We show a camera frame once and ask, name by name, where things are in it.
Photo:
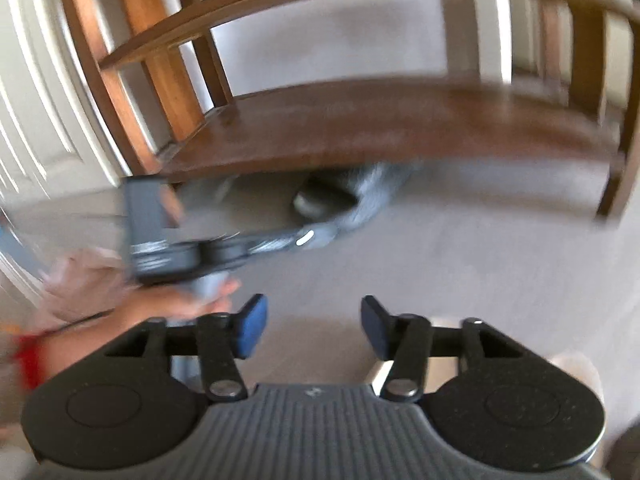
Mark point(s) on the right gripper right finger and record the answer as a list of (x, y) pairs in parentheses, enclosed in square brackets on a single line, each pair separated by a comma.
[(403, 340)]

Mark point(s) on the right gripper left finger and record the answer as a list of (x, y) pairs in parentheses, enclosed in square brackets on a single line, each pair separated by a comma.
[(222, 339)]

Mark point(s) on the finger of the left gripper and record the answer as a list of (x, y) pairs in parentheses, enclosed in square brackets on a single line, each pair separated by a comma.
[(309, 236)]

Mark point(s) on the dark green textured slide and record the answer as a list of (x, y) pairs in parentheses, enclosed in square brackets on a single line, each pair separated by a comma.
[(348, 198)]

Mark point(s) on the cream heart slide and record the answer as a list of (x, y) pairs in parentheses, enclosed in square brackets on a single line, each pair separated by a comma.
[(442, 364), (579, 366)]

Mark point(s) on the pink plush slipper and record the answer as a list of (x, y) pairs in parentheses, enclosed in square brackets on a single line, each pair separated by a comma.
[(82, 284)]

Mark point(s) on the person left hand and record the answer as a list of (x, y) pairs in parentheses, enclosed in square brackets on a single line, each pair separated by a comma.
[(172, 303)]

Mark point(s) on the white panelled door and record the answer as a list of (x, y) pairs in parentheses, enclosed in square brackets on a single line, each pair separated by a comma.
[(53, 142)]

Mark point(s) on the red wristband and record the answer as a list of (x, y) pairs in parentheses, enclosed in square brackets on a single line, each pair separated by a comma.
[(31, 357)]

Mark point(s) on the brown wooden shoe rack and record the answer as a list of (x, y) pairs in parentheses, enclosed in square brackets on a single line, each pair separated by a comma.
[(164, 91)]

